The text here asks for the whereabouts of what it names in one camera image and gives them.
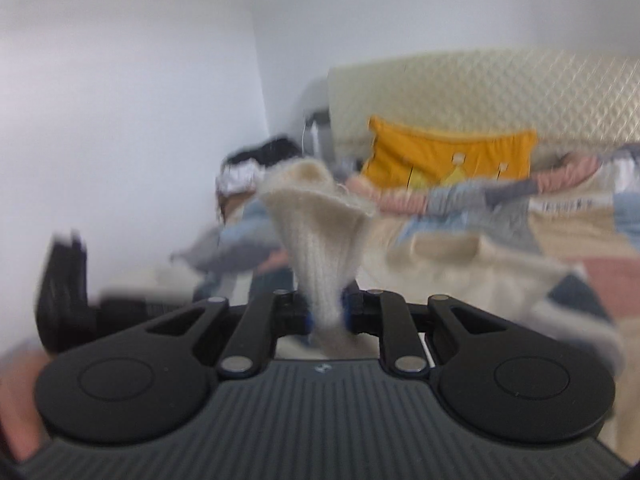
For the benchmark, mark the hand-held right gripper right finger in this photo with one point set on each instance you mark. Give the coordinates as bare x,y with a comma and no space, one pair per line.
357,315

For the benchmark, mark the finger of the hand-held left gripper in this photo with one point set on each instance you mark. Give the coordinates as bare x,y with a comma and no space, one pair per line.
145,306

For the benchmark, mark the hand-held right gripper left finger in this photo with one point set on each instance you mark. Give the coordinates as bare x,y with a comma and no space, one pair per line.
300,317

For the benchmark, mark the cream fluffy sweater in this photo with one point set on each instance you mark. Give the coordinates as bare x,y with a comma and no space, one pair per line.
320,240

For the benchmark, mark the person's left forearm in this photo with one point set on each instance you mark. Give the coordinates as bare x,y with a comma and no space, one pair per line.
20,405

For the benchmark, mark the black and white clothes pile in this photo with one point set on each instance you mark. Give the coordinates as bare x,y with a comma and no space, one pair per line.
260,155

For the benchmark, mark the yellow crown pillow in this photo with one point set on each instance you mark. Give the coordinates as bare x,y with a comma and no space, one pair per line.
440,157

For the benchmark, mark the patchwork quilt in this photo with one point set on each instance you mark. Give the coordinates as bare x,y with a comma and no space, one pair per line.
575,220

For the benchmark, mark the cream quilted headboard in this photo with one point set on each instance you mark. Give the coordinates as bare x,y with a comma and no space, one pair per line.
475,90

